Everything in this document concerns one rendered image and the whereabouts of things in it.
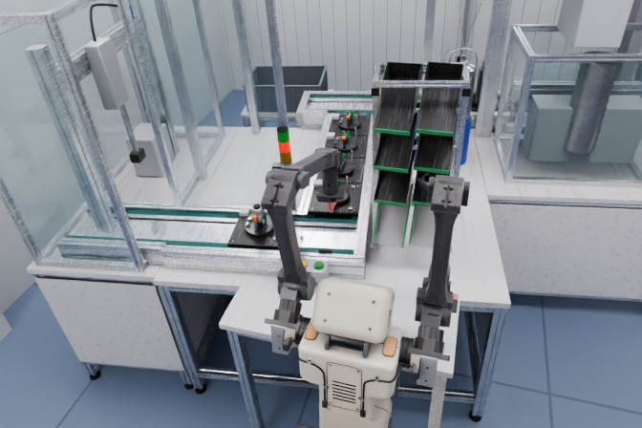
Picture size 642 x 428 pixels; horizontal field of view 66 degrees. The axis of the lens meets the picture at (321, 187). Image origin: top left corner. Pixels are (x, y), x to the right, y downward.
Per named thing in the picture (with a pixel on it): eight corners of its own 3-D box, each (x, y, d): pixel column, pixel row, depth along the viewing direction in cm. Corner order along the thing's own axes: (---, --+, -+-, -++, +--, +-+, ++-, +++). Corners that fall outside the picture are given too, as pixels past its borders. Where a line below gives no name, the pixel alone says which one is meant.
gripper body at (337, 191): (318, 189, 188) (317, 173, 184) (345, 190, 186) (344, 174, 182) (315, 200, 183) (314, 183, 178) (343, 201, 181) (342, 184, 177)
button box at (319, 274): (327, 283, 204) (326, 272, 201) (277, 280, 207) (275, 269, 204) (329, 270, 210) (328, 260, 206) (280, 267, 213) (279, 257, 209)
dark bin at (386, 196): (406, 207, 196) (405, 198, 190) (374, 203, 200) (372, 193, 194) (417, 149, 209) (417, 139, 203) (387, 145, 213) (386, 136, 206)
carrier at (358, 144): (365, 160, 270) (365, 140, 263) (321, 160, 274) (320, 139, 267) (368, 139, 290) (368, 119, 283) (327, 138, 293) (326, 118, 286)
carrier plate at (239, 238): (281, 249, 215) (280, 246, 214) (227, 246, 218) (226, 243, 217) (291, 215, 234) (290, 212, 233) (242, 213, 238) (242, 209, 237)
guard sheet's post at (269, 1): (295, 212, 235) (271, -9, 177) (289, 211, 235) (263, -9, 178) (297, 208, 237) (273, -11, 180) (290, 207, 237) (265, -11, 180)
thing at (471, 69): (471, 123, 260) (481, 53, 239) (444, 122, 262) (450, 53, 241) (469, 111, 272) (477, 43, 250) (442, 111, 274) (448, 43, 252)
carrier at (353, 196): (358, 216, 231) (357, 195, 224) (307, 214, 234) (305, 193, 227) (362, 186, 250) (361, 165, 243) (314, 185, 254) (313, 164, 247)
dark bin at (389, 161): (407, 173, 187) (407, 162, 181) (374, 169, 191) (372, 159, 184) (419, 115, 200) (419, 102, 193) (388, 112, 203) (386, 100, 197)
